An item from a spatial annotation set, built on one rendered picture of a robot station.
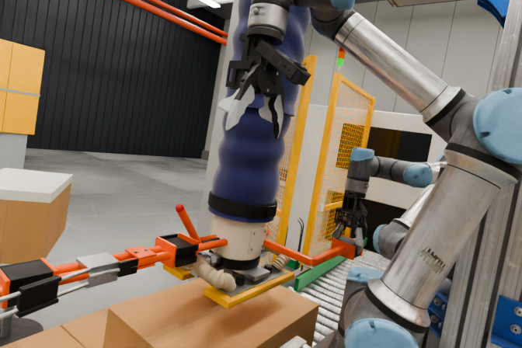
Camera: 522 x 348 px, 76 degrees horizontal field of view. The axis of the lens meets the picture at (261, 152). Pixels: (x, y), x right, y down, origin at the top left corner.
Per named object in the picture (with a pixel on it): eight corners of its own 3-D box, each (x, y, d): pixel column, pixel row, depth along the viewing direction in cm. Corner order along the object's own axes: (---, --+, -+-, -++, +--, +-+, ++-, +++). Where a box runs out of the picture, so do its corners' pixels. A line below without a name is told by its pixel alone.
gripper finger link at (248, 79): (240, 112, 62) (263, 80, 65) (247, 113, 61) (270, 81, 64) (227, 92, 59) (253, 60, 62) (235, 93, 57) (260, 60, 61)
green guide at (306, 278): (356, 242, 356) (357, 234, 356) (366, 245, 350) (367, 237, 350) (283, 286, 222) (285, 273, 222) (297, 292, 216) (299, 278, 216)
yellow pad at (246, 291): (271, 268, 122) (273, 254, 121) (294, 278, 116) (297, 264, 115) (202, 294, 95) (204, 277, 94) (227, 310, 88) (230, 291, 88)
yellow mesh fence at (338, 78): (335, 286, 370) (369, 98, 359) (343, 289, 365) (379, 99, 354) (283, 327, 272) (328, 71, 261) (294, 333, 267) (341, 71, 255)
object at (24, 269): (40, 280, 68) (43, 256, 68) (55, 295, 64) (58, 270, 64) (-11, 291, 62) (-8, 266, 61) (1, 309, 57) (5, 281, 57)
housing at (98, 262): (103, 269, 78) (106, 251, 78) (118, 281, 74) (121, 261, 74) (71, 276, 73) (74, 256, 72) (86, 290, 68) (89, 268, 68)
